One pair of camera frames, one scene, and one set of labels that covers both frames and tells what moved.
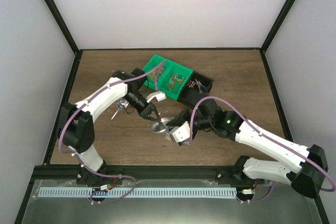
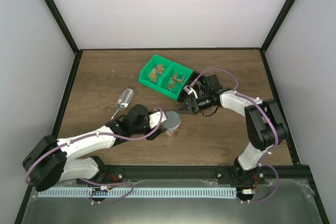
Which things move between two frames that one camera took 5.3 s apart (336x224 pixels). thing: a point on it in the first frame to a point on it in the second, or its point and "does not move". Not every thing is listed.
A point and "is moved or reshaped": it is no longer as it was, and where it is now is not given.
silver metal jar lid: x=158 y=127 is moved or reshaped
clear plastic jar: x=168 y=135 is moved or reshaped
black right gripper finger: x=174 y=123 to x=186 y=111
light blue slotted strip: x=144 y=191 does not move
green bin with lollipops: x=172 y=80 does not move
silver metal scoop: x=122 y=104 does not move
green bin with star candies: x=154 y=77 does not move
